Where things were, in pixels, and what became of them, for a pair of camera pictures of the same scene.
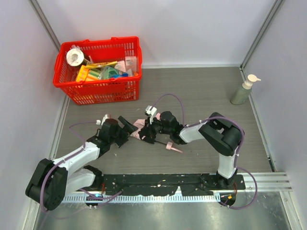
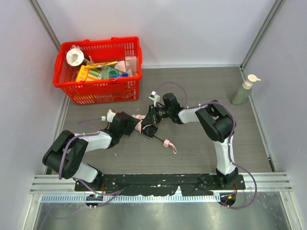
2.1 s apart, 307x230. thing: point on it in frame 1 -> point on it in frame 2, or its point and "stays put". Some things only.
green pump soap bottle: (242, 94) stays put
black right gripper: (147, 131) -> (153, 114)
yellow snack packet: (95, 65) stays put
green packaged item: (107, 72) stays put
